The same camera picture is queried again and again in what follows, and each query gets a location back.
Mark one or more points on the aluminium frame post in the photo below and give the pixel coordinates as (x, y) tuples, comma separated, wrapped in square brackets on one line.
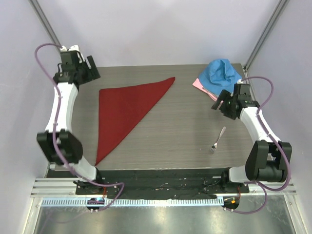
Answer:
[(280, 7), (49, 30)]

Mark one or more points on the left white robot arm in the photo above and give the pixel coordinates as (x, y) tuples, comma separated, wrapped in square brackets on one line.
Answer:
[(58, 143)]

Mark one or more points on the left aluminium frame post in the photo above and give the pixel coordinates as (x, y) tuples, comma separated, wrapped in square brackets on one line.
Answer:
[(49, 30)]

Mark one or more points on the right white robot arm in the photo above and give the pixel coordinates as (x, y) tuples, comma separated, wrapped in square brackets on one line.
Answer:
[(268, 163)]

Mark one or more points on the aluminium front rail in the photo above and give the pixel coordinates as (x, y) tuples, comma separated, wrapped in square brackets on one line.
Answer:
[(54, 187)]

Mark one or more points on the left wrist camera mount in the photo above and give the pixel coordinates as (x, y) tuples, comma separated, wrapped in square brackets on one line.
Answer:
[(74, 48)]

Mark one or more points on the right aluminium frame post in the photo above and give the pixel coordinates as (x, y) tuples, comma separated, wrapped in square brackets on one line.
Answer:
[(280, 7)]

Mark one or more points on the red cloth napkin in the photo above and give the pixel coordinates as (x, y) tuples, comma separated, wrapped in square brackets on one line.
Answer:
[(121, 109)]

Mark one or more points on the pink folded cloth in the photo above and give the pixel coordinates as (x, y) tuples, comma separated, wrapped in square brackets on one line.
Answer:
[(199, 86)]

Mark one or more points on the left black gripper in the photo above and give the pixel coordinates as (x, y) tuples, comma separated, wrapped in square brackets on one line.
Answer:
[(92, 73)]

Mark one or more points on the silver metal fork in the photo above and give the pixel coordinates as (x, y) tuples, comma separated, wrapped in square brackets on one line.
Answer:
[(214, 146)]

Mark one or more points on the blue bucket hat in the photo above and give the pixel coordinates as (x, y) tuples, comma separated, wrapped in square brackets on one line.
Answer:
[(219, 75)]

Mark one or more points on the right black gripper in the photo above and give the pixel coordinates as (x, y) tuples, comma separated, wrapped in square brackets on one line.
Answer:
[(225, 96)]

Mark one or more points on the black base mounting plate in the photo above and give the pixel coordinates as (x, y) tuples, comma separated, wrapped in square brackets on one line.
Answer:
[(163, 184)]

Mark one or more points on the white slotted cable duct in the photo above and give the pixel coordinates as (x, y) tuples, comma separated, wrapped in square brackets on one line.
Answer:
[(100, 202)]

